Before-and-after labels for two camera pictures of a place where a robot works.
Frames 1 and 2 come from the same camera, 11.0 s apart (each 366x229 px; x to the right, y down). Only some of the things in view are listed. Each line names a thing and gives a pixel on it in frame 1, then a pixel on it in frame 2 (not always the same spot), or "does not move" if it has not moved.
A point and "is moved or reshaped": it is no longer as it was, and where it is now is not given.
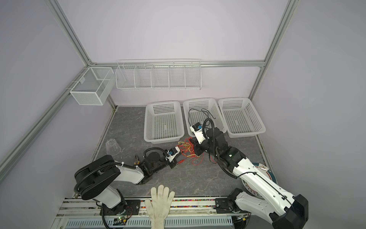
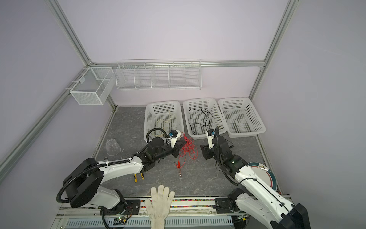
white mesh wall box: x=94 y=86 does not move
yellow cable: x=189 y=148 is moved or reshaped
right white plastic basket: x=242 y=120 does not move
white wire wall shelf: x=159 y=74 does not move
